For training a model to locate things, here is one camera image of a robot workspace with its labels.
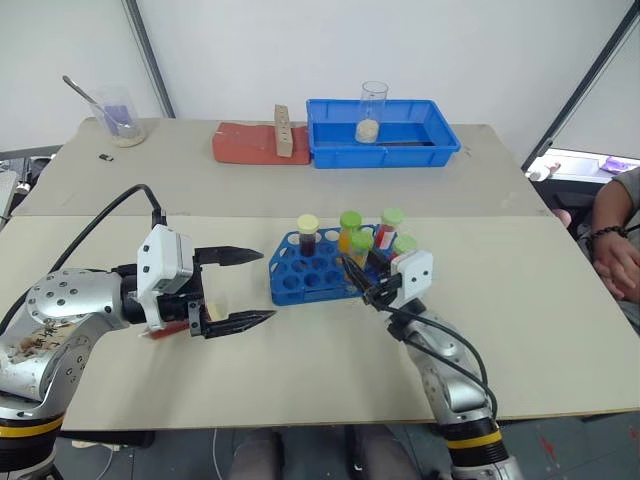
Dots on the blue plastic bin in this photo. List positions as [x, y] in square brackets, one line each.
[400, 147]

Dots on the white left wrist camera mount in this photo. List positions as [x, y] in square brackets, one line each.
[162, 260]

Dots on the purple object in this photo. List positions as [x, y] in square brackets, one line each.
[619, 165]

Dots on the red liquid tube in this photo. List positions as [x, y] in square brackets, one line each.
[389, 227]
[165, 331]

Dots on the dark red tube, yellow cap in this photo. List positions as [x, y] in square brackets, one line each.
[308, 235]

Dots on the orange liquid tube, green cap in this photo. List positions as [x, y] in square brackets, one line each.
[348, 235]

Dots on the blue test tube rack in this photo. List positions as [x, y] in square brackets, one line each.
[300, 280]

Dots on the red liquid tube, green cap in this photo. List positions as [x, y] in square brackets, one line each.
[389, 227]

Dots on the wooden block with holes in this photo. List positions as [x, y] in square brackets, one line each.
[283, 132]

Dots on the bystander bare hand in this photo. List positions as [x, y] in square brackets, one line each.
[620, 265]

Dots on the yellow liquid tube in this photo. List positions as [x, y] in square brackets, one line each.
[361, 247]

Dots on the black table crossbar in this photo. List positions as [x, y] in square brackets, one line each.
[110, 439]

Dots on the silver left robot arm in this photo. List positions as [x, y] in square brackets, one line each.
[65, 300]

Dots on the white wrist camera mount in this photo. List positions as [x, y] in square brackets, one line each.
[162, 260]
[415, 280]

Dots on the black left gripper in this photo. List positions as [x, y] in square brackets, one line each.
[177, 305]

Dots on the red flat block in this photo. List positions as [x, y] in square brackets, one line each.
[245, 145]

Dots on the bystander forearm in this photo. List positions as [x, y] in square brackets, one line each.
[607, 210]

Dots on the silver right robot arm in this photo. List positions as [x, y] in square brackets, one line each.
[450, 370]

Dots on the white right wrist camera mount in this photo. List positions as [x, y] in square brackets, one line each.
[415, 280]

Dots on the tall clear plastic beaker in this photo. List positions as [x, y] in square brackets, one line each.
[372, 112]

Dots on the clear beaker with powder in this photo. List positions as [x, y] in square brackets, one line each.
[122, 122]

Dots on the green cap test tube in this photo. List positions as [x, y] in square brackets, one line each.
[405, 245]

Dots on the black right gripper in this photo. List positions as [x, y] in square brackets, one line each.
[385, 292]

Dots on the grey metal pole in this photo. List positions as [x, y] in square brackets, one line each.
[580, 85]
[150, 55]

